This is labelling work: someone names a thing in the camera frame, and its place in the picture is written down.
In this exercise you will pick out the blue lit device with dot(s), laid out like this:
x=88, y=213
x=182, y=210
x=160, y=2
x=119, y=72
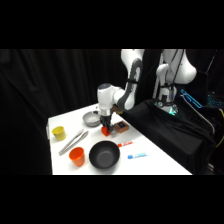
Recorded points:
x=191, y=98

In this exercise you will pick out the metal tongs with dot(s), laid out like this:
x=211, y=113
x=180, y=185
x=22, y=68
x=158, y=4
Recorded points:
x=73, y=142

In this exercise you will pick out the blue marker pen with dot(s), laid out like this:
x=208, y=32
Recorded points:
x=137, y=155

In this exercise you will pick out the black curtain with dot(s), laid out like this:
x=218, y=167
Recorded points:
x=50, y=83

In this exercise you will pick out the yellow cup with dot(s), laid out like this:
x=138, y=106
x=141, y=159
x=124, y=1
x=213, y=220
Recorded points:
x=59, y=133

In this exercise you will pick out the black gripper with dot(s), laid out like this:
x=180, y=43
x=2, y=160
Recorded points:
x=106, y=118

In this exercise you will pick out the red cube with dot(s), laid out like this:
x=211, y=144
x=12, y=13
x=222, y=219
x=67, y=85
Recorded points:
x=106, y=131

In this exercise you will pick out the red marker pen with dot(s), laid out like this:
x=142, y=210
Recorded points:
x=125, y=144

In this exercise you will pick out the small green light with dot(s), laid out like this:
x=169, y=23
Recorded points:
x=172, y=112

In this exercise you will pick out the brown box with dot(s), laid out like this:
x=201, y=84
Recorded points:
x=120, y=127

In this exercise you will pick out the orange cup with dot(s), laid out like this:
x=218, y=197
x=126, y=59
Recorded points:
x=77, y=156

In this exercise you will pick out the black bowl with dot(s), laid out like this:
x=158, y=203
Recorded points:
x=104, y=156

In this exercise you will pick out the grey metal bowl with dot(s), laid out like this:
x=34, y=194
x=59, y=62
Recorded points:
x=90, y=118

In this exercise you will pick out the black cloth covered stand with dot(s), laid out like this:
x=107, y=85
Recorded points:
x=166, y=133

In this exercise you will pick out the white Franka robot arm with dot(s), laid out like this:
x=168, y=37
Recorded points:
x=133, y=73

